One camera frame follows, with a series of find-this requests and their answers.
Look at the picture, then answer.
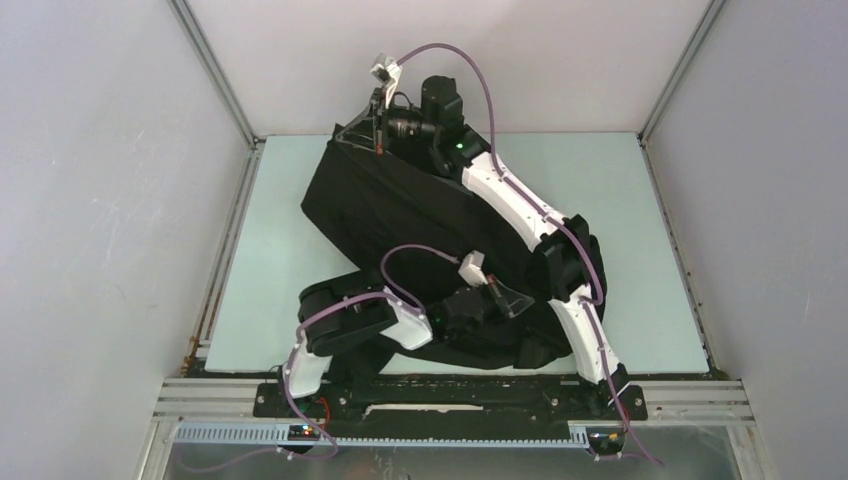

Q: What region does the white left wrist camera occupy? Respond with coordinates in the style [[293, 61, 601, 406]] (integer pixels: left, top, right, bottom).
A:
[[458, 250, 488, 287]]

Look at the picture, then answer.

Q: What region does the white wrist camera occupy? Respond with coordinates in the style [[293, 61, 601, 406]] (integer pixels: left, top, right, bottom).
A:
[[370, 53, 403, 104], [458, 250, 488, 287]]

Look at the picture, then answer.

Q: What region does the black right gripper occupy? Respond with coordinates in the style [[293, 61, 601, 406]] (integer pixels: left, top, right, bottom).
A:
[[337, 86, 440, 155]]

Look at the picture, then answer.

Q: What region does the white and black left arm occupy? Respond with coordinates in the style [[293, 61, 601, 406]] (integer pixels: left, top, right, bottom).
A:
[[277, 271, 535, 417]]

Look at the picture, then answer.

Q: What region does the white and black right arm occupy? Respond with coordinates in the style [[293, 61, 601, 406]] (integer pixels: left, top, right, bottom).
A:
[[333, 76, 630, 418]]

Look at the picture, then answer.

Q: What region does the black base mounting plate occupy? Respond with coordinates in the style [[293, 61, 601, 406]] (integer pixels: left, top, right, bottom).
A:
[[252, 375, 648, 442]]

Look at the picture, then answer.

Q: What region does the aluminium frame rail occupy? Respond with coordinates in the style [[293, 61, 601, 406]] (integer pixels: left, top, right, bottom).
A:
[[135, 373, 775, 479]]

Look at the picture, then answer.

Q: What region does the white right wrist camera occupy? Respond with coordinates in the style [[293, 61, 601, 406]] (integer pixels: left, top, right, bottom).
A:
[[370, 53, 403, 104]]

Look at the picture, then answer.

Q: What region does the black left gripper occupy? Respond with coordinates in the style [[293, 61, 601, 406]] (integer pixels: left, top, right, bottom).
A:
[[447, 274, 534, 341]]

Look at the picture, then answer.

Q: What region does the black jacket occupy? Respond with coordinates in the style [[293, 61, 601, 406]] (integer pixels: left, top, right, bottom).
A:
[[301, 126, 574, 369]]

